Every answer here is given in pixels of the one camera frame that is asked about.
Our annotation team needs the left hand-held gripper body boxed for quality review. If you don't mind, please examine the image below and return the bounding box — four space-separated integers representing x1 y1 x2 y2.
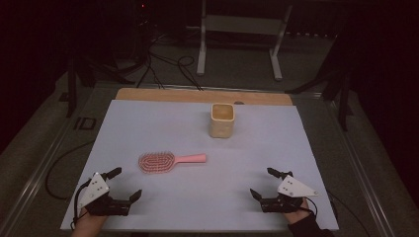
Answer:
77 171 132 217

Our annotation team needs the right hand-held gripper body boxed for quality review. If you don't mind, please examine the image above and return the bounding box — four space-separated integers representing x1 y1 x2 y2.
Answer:
259 175 320 214

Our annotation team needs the pink hairbrush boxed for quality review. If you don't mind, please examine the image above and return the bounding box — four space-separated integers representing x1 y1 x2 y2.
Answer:
137 150 208 175

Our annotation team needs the beige square cup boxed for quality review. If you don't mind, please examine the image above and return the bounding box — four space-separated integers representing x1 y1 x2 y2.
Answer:
209 103 235 139

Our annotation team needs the person's right hand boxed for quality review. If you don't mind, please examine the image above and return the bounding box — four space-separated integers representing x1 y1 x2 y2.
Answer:
283 197 312 226

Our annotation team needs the person's left hand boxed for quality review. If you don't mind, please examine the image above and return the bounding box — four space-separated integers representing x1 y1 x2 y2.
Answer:
70 206 109 237

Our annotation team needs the pale blue table mat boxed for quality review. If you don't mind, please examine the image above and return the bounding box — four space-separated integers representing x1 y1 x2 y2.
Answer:
59 99 340 232

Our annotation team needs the black tripod stand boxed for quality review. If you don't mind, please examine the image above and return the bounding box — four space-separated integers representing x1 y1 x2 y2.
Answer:
58 53 136 119
285 36 356 132

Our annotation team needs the wooden table board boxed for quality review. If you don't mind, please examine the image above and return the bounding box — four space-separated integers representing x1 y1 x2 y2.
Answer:
115 87 294 107

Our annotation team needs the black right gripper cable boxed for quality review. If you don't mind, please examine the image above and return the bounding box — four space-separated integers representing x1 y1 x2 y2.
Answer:
301 197 319 217

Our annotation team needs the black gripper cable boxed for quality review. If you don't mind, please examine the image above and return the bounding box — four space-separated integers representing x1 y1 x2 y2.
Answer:
70 179 93 231
301 197 319 217

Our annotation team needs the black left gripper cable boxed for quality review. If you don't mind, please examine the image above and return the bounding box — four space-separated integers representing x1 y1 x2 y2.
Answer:
70 179 93 231

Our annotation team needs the black square floor bracket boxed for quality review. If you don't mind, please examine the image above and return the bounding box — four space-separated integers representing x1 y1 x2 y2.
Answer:
73 117 98 131

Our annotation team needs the black floor cable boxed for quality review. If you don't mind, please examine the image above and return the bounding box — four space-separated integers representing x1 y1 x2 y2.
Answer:
327 190 373 237
44 140 96 201

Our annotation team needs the bundle of black cables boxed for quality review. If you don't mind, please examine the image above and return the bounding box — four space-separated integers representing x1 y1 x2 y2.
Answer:
135 31 204 92

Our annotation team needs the grey metal stand frame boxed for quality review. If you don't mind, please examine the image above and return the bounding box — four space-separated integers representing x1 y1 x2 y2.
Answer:
196 0 293 82

